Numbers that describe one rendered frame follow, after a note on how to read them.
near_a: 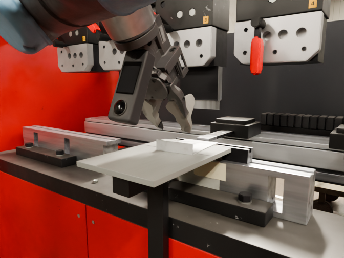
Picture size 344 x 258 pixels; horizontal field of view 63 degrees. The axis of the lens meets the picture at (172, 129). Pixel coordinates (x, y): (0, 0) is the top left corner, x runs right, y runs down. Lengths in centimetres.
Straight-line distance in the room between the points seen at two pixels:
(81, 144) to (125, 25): 60
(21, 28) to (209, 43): 38
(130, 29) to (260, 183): 38
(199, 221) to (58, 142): 64
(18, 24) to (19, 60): 100
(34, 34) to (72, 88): 111
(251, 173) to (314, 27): 29
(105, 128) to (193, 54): 71
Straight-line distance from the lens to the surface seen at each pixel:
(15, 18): 32
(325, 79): 108
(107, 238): 75
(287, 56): 54
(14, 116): 131
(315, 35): 54
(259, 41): 53
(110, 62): 79
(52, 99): 138
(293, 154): 83
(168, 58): 47
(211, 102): 65
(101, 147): 87
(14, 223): 119
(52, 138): 108
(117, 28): 42
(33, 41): 33
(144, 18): 42
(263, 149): 85
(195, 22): 63
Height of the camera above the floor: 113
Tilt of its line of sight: 9 degrees down
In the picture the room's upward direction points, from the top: straight up
